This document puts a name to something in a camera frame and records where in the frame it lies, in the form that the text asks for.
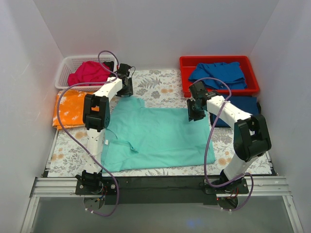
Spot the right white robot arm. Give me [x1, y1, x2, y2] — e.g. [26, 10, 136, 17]
[187, 79, 272, 190]

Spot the blue crumpled t shirt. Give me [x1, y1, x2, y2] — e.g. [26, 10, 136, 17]
[189, 62, 247, 90]

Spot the magenta t shirt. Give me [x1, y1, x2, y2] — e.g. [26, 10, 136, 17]
[68, 61, 111, 86]

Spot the red plastic bin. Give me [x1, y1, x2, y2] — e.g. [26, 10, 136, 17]
[179, 55, 260, 98]

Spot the teal t shirt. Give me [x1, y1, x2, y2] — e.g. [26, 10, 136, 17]
[101, 97, 216, 172]

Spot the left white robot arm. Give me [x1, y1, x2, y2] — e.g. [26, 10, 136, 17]
[75, 64, 133, 195]

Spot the orange folded t shirt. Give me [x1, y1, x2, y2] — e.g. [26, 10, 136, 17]
[59, 89, 88, 129]

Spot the black garment in basket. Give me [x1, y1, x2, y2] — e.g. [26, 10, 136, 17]
[102, 61, 114, 73]

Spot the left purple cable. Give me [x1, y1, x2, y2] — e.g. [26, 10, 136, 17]
[56, 50, 120, 217]

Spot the aluminium mounting rail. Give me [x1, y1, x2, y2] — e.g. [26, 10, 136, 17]
[31, 176, 292, 197]

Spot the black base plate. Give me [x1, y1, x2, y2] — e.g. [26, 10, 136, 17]
[74, 176, 250, 206]

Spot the navy folded t shirt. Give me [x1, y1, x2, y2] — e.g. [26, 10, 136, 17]
[209, 96, 261, 128]

